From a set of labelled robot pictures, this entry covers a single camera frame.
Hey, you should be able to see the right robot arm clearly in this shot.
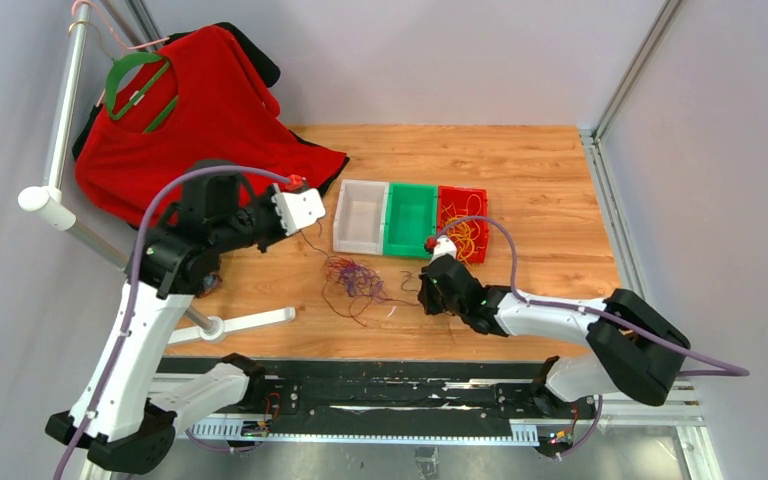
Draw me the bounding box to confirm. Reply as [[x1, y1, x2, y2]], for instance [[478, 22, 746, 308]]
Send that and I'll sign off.
[[418, 255, 690, 417]]

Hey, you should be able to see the yellow cable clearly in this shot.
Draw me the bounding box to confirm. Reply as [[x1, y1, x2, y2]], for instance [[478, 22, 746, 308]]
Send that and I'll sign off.
[[440, 193, 486, 264]]

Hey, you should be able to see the red t-shirt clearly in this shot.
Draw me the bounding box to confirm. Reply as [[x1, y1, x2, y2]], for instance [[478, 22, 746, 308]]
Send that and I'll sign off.
[[73, 25, 351, 231]]

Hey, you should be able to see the green plastic bin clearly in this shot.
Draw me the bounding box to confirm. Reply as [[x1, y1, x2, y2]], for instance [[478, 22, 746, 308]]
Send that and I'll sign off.
[[383, 183, 438, 259]]

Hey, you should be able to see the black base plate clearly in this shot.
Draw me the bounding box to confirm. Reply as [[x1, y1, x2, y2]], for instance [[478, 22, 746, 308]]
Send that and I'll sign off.
[[158, 356, 597, 440]]

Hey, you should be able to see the white plastic bin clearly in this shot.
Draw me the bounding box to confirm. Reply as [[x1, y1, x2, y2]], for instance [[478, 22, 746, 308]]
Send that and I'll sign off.
[[332, 179, 390, 255]]

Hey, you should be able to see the aluminium frame rail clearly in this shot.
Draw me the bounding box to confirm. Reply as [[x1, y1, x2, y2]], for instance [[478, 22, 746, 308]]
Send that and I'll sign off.
[[579, 1, 704, 427]]

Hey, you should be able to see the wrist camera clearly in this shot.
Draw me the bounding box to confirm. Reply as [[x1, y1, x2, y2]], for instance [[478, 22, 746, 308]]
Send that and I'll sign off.
[[272, 188, 326, 237], [424, 235, 458, 260]]

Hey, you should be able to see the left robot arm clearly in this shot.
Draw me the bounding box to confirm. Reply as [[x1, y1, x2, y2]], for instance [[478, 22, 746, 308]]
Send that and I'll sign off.
[[46, 159, 324, 478]]

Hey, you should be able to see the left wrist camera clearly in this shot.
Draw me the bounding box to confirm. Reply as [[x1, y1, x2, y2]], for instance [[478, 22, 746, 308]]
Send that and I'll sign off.
[[272, 188, 326, 237]]

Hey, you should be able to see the white clothes rack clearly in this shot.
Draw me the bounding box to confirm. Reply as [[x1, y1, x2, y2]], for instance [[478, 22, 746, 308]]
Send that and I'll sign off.
[[18, 1, 296, 346]]

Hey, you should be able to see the plaid shirt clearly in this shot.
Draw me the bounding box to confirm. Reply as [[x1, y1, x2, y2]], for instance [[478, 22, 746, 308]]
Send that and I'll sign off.
[[198, 272, 223, 298]]

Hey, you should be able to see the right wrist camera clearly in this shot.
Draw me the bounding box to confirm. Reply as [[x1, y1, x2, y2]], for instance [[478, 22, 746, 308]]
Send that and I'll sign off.
[[424, 235, 458, 260]]

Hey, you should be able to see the pink clothes hanger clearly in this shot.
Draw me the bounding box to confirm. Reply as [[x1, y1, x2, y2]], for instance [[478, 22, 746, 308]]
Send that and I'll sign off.
[[60, 1, 169, 106]]

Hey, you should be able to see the red plastic bin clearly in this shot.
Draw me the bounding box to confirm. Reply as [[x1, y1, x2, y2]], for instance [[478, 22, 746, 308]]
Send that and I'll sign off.
[[435, 185, 491, 265]]

